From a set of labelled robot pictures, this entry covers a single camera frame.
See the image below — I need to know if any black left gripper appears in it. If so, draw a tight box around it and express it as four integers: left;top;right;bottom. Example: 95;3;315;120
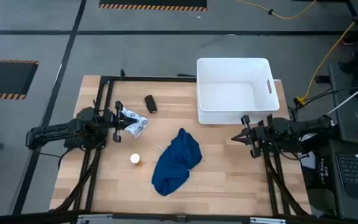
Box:
103;100;139;143

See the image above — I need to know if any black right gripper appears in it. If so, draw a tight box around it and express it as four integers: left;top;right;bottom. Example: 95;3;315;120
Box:
231;114;273;159

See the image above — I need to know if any white pouch with dark print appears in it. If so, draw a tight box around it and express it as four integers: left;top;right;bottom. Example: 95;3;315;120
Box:
121;107;149;138

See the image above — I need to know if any black bandage roll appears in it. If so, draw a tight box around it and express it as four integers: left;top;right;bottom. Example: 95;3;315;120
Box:
144;94;158;114

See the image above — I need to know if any orange pill bottle white cap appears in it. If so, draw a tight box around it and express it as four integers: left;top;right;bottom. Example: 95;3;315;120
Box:
129;152;143;167

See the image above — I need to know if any blue cloth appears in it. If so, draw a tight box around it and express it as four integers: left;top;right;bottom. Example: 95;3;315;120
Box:
151;128;203;197

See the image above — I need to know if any white perforated plastic bin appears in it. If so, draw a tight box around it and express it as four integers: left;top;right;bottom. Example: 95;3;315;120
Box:
196;57;280;125

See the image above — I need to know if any black tote bag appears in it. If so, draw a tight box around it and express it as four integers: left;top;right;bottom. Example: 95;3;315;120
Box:
301;146;338;190

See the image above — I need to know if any black side desk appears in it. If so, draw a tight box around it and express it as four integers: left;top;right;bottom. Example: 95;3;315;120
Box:
328;61;358;224

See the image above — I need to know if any white rod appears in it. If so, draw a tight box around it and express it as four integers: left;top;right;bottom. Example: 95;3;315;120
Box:
326;77;358;115

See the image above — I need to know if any narrow hazard-striped floor mat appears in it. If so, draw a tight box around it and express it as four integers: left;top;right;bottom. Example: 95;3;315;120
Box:
98;0;208;12

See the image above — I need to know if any black crossbar with silver brackets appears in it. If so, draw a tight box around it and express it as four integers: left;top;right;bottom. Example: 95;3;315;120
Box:
0;210;358;224

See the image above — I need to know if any wide hazard-striped floor mat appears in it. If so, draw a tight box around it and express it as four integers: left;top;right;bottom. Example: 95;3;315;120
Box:
0;58;40;100

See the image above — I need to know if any black aluminium table frame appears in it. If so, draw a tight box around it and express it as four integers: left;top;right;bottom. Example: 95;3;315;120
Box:
50;68;312;217

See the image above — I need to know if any long yellow cable with plug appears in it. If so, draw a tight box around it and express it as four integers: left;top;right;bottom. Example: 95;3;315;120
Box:
296;0;358;106

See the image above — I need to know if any curved yellow cable with clip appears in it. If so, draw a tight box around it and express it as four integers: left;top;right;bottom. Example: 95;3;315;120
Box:
234;0;318;20

